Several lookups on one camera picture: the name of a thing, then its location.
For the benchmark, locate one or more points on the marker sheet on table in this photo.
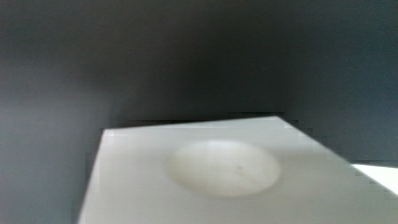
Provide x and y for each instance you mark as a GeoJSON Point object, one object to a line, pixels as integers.
{"type": "Point", "coordinates": [382, 174]}

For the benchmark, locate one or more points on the white lamp base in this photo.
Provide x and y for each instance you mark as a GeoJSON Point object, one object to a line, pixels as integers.
{"type": "Point", "coordinates": [227, 172]}

